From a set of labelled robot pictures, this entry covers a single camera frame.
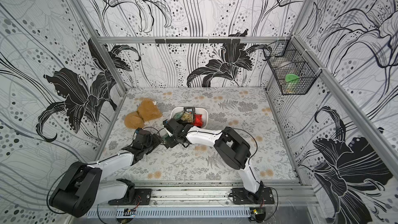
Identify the green label tea bag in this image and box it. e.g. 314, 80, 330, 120
173, 112, 183, 120
162, 134, 173, 144

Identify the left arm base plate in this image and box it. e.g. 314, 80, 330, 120
108, 188, 152, 206

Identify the brown teddy bear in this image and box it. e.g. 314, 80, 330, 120
124, 98, 163, 129

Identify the white storage box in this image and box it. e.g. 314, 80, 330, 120
170, 106, 209, 128

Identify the black barcode tea bag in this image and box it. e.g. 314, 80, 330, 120
183, 107, 195, 114

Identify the shiny red foil tea bag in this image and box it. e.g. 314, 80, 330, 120
193, 114, 204, 128

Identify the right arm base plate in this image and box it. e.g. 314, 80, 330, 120
229, 187, 275, 205

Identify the black wire basket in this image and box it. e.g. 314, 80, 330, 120
262, 38, 318, 95

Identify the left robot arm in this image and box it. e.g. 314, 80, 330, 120
46, 129, 162, 218

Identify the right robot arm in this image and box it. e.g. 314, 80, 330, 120
163, 119, 260, 194

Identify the green lid in basket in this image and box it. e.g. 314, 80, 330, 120
285, 74, 300, 85

